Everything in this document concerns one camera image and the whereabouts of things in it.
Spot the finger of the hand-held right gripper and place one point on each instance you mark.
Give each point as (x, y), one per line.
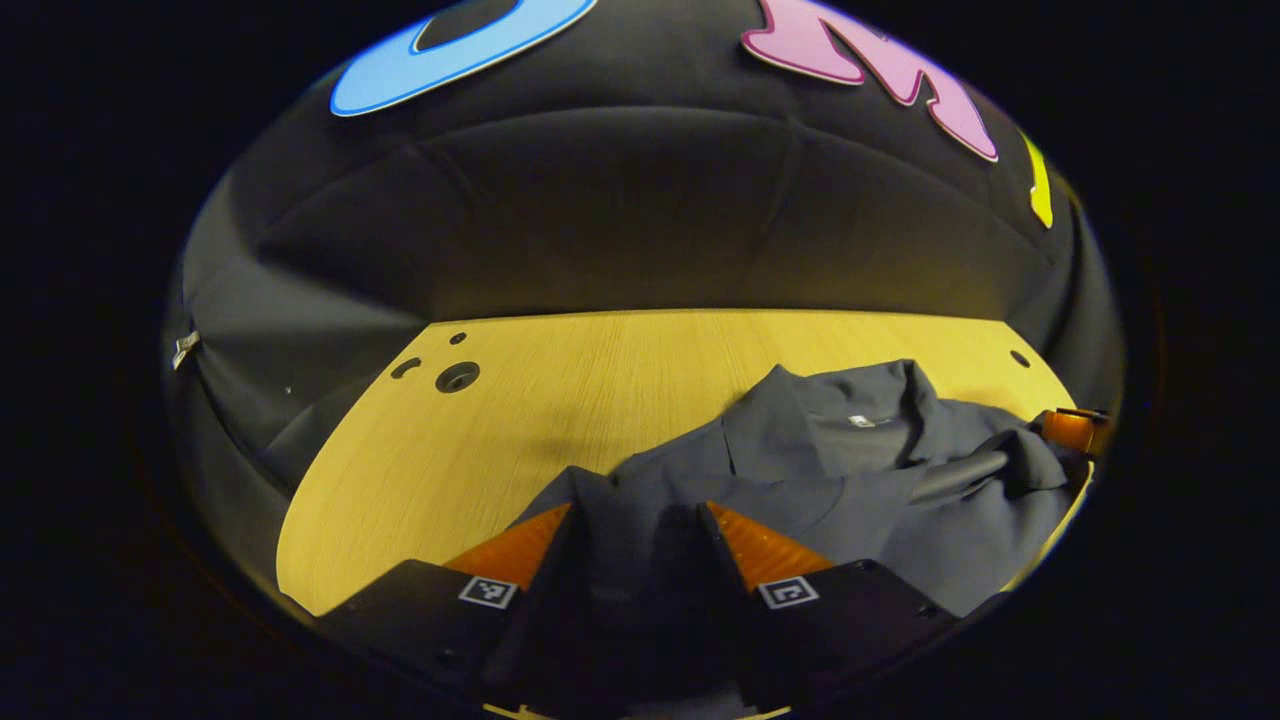
(1075, 430)

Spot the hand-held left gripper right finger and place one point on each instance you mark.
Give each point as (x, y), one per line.
(850, 620)

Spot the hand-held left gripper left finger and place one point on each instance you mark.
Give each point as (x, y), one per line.
(430, 620)

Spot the dark grey shirt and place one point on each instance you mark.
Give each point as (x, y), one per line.
(860, 500)

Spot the white clip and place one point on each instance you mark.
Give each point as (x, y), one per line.
(185, 349)

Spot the black backdrop cloth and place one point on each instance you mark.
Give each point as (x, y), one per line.
(620, 200)

